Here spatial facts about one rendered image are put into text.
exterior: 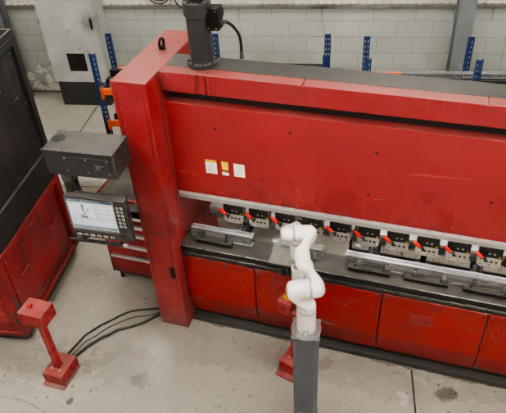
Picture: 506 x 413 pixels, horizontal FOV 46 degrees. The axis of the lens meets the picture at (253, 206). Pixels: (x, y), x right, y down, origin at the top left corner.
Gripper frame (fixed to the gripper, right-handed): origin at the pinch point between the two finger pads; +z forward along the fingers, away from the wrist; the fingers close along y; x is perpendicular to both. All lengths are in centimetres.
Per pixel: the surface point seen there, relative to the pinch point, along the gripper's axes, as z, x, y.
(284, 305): 2.8, -5.0, 9.9
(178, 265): 6, -98, 26
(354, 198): -69, 15, -45
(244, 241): -11, -61, -13
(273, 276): 7.4, -31.1, -10.4
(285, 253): -19.8, -21.7, -14.1
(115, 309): 78, -165, 56
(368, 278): -7, 33, -39
